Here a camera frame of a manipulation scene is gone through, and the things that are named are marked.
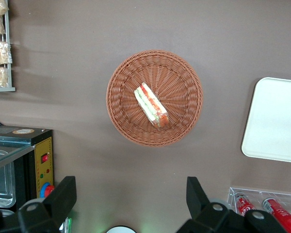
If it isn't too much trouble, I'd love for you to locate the cream plastic tray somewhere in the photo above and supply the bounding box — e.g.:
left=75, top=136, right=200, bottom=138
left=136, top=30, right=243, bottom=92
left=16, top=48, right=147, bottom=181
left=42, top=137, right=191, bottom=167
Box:
left=241, top=77, right=291, bottom=165

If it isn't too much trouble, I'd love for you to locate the black food warmer cabinet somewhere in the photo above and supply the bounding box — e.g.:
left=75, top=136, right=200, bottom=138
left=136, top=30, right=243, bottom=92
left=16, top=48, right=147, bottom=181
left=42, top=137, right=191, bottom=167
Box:
left=0, top=125, right=55, bottom=216

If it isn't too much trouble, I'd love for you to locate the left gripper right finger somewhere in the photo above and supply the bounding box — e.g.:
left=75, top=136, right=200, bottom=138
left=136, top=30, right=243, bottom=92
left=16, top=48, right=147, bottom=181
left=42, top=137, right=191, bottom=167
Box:
left=184, top=176, right=248, bottom=233

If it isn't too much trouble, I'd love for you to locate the silver metal cylinder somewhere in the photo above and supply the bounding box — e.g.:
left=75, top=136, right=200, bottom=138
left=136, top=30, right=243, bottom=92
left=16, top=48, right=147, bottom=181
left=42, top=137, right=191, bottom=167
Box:
left=59, top=217, right=72, bottom=233

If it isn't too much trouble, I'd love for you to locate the grey wire shelf rack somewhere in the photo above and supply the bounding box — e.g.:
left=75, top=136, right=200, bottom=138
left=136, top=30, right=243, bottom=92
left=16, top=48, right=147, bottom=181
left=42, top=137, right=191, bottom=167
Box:
left=0, top=9, right=16, bottom=93

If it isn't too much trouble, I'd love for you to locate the round brown wicker basket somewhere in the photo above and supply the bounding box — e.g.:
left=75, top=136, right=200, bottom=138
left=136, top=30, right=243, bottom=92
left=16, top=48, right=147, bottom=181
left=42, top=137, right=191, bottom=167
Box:
left=106, top=50, right=204, bottom=148

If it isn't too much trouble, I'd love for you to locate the steel food pan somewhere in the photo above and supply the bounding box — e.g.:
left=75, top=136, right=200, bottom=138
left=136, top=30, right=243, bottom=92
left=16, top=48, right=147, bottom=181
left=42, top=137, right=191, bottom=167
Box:
left=0, top=162, right=16, bottom=209

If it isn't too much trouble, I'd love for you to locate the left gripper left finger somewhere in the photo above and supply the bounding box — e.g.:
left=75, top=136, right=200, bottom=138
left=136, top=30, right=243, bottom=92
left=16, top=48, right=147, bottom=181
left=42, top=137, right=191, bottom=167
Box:
left=17, top=176, right=77, bottom=233

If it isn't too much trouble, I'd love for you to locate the clear acrylic bottle rack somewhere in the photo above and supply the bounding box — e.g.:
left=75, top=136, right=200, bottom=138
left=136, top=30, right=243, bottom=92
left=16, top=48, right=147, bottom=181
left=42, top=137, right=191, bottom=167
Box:
left=226, top=186, right=291, bottom=233

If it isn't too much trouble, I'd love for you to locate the triangle sandwich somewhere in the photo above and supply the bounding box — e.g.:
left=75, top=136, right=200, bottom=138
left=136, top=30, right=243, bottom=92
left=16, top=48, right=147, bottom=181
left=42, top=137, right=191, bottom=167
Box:
left=134, top=82, right=170, bottom=131

